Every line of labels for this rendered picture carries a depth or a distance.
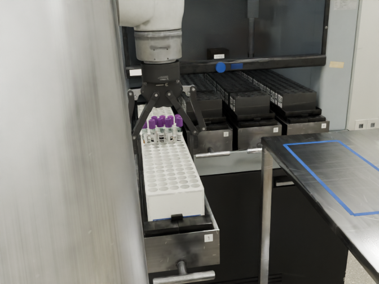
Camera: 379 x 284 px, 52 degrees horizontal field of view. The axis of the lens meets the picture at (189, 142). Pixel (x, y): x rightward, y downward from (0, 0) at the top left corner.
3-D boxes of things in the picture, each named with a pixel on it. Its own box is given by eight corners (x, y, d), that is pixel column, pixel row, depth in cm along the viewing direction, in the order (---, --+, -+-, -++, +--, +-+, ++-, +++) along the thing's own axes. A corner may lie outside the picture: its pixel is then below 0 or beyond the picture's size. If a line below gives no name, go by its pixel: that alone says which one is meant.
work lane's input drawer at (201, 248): (134, 140, 129) (132, 114, 126) (175, 136, 131) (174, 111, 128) (141, 293, 61) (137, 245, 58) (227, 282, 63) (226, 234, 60)
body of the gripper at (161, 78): (138, 64, 71) (142, 112, 74) (184, 61, 72) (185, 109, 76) (137, 58, 78) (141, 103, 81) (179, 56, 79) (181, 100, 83)
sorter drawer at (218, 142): (166, 100, 178) (164, 81, 175) (195, 98, 180) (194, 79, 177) (189, 161, 110) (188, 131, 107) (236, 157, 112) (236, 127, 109)
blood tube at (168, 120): (167, 164, 91) (163, 119, 87) (169, 161, 92) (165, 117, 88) (174, 164, 91) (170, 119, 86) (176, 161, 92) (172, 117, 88)
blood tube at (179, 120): (176, 160, 93) (176, 116, 88) (183, 160, 92) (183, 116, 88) (176, 163, 91) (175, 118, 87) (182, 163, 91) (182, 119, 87)
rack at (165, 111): (139, 123, 124) (137, 104, 121) (170, 120, 125) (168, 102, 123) (141, 158, 96) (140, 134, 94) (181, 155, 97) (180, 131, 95)
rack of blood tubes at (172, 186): (142, 161, 94) (140, 137, 92) (183, 157, 96) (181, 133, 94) (148, 227, 67) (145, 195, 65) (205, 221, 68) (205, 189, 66)
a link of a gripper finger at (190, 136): (187, 131, 83) (190, 130, 83) (188, 160, 85) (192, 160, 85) (189, 135, 80) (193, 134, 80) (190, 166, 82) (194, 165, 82)
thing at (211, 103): (221, 115, 122) (221, 97, 120) (223, 118, 120) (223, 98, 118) (185, 119, 121) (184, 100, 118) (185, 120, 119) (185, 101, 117)
